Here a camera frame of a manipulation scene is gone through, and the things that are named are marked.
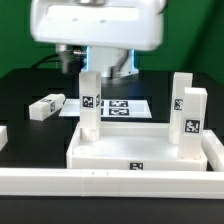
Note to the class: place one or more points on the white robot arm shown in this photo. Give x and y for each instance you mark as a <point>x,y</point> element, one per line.
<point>100,58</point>

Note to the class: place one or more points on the white barrier rail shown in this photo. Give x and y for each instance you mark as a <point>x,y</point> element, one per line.
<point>111,183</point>
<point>214,150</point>

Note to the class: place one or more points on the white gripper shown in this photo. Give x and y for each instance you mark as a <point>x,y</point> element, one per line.
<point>124,24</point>

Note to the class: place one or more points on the white block at left edge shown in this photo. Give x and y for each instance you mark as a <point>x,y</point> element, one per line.
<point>3,137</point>

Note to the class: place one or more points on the white sheet with fiducial markers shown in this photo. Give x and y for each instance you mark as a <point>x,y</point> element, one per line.
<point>111,108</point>

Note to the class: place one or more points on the white right barrier rail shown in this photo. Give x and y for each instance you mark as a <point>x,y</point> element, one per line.
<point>214,150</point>

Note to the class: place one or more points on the white front barrier rail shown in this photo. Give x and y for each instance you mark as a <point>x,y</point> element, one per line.
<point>111,183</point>

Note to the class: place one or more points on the white desk top tray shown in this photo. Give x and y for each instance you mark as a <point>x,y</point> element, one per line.
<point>130,146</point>

